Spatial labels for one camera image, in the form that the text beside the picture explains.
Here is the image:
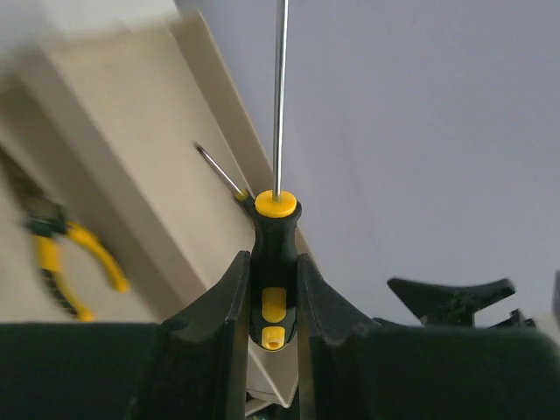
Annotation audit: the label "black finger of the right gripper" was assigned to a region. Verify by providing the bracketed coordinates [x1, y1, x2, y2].
[387, 277, 515, 326]

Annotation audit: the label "yellow combination pliers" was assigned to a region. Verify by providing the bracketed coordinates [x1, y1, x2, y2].
[21, 200, 132, 323]

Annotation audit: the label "translucent brown tool box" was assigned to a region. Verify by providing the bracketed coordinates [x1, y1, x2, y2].
[1, 10, 298, 417]

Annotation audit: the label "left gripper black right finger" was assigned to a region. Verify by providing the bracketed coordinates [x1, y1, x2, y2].
[297, 255, 559, 419]

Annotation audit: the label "small black yellow screwdriver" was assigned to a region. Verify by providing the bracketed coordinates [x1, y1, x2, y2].
[249, 1, 301, 352]

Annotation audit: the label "large black yellow screwdriver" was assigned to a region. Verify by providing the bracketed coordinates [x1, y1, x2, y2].
[194, 143, 255, 215]

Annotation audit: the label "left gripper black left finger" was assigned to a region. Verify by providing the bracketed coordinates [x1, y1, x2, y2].
[1, 251, 250, 419]

